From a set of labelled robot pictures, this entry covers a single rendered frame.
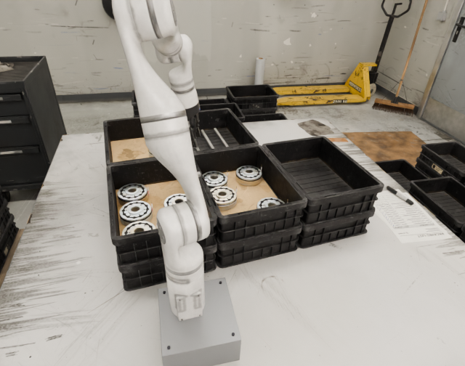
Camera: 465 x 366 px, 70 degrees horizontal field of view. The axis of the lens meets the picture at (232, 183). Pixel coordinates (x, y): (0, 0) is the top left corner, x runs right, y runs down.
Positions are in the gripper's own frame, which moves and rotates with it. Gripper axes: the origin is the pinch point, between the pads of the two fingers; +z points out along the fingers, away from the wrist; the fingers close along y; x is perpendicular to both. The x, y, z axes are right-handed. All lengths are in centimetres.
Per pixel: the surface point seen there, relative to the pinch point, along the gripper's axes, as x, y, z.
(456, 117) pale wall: -221, 223, 155
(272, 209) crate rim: -25.4, -24.3, 10.4
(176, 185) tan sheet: 10.8, -3.1, 19.2
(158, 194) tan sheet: 16.1, -9.2, 17.4
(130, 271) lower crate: 16.0, -42.9, 14.7
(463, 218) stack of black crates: -131, 36, 92
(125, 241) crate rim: 14.1, -40.6, 2.9
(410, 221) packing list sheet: -80, -3, 45
